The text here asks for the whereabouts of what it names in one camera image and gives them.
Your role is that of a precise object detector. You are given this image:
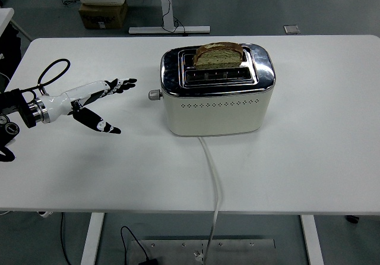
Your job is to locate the white side table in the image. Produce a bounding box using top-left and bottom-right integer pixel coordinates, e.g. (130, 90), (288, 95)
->
(0, 7), (33, 42)

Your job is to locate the cream chrome two-slot toaster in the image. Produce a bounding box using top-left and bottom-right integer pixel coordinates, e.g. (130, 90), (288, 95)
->
(148, 42), (276, 137)

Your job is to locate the black bulky object beside table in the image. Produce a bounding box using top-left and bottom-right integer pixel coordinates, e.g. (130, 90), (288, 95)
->
(0, 24), (23, 93)

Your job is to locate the white desk leg with foot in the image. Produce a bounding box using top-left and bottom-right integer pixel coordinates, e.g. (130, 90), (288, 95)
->
(128, 0), (211, 36)

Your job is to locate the brown cardboard box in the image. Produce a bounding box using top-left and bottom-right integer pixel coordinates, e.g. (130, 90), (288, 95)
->
(78, 0), (129, 30)

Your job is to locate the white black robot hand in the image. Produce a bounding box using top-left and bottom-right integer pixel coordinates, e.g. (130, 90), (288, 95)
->
(44, 77), (138, 135)

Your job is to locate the thin black cable on desk leg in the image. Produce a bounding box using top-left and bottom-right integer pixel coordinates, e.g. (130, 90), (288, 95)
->
(161, 0), (189, 37)

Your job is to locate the white toaster power cable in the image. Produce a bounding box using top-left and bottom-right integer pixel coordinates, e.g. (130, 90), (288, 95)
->
(193, 136), (224, 262)

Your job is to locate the brown bread slice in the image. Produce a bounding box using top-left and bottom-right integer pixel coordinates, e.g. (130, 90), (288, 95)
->
(192, 41), (244, 70)

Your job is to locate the thin black hanging cable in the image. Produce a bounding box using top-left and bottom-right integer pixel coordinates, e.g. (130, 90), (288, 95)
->
(59, 212), (72, 265)

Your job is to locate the white table leg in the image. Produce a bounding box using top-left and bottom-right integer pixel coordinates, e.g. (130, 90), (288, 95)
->
(300, 214), (325, 265)
(80, 212), (106, 265)

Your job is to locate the grey metal plate with screws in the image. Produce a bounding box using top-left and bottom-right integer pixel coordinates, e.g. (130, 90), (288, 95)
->
(130, 238), (277, 265)

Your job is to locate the black cable with power adapter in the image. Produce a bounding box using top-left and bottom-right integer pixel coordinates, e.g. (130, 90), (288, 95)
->
(120, 225), (160, 265)

